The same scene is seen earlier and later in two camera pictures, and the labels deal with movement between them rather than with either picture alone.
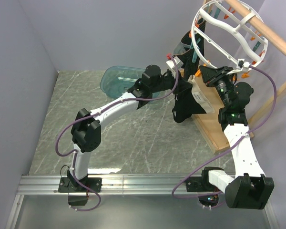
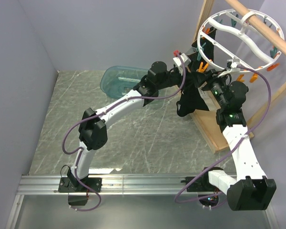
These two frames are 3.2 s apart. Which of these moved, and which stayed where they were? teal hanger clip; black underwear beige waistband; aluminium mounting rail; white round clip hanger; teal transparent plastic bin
Moved: black underwear beige waistband; teal hanger clip; white round clip hanger
Stayed: aluminium mounting rail; teal transparent plastic bin
